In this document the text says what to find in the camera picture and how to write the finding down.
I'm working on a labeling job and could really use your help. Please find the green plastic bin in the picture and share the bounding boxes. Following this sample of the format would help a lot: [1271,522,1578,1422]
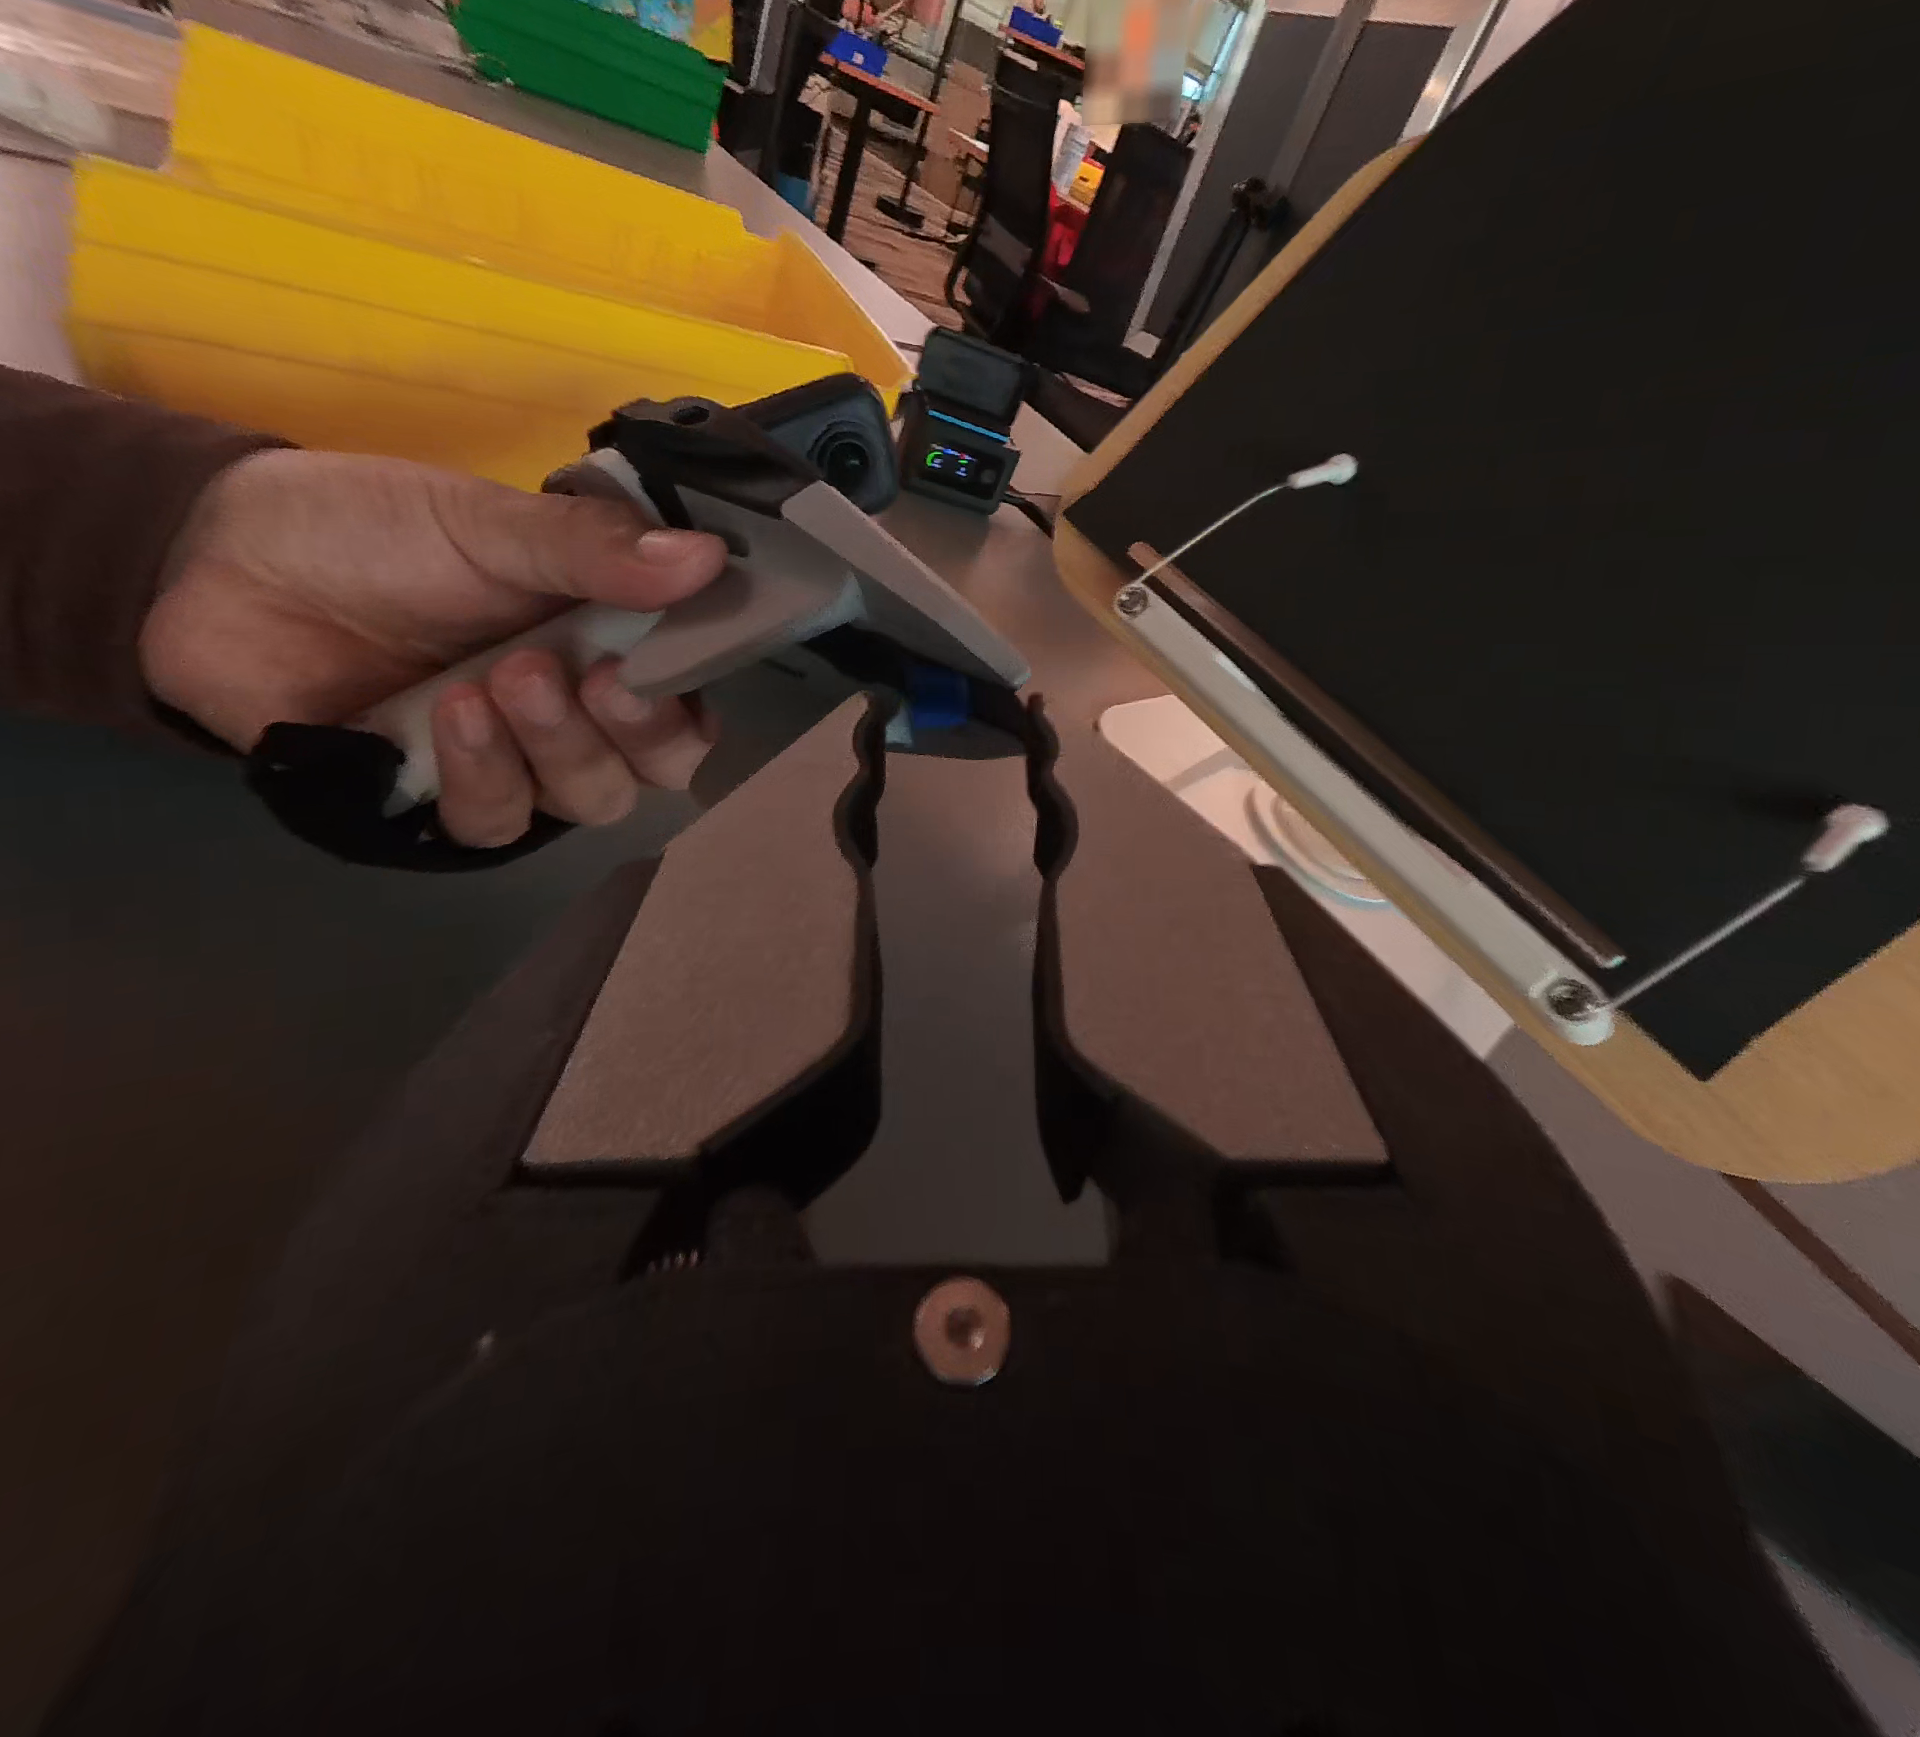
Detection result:
[450,0,732,155]

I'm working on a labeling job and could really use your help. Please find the wood-edged black board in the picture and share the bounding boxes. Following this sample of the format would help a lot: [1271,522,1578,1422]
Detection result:
[1049,0,1920,1184]

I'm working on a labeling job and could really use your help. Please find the person's left forearm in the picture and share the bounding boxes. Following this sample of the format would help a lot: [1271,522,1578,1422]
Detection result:
[0,363,293,757]

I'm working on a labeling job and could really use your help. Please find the white stand base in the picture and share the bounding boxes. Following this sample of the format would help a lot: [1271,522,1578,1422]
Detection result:
[1097,695,1403,911]

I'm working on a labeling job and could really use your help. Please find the yellow plastic bin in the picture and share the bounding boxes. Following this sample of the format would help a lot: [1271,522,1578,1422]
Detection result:
[65,23,917,495]

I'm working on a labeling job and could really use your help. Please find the black clamp stand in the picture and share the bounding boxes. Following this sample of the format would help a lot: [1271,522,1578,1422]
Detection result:
[1175,176,1296,346]

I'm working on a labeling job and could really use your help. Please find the colourful printed box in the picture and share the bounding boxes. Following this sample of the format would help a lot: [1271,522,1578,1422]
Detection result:
[524,0,738,61]

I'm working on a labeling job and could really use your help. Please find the person's left hand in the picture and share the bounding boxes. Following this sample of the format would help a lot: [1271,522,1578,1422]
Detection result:
[138,445,738,855]

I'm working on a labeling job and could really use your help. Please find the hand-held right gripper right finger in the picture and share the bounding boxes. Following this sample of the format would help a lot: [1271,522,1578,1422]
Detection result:
[1023,695,1393,1202]

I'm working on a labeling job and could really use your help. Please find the white-tipped wire holder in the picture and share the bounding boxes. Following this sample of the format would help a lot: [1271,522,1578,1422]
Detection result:
[1114,454,1361,616]
[1548,805,1891,1037]

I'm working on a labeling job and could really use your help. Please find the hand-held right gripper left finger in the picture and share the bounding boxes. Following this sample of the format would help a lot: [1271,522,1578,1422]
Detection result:
[515,691,889,1211]

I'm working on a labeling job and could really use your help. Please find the small black screen device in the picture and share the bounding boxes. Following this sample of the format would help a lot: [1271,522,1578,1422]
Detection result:
[896,325,1038,516]

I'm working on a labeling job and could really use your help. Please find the black office chair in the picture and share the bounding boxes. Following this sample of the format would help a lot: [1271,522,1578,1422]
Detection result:
[943,63,1069,346]
[1031,124,1198,399]

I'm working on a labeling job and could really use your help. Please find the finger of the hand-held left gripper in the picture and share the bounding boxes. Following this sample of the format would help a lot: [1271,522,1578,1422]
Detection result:
[614,593,864,707]
[702,483,1040,698]

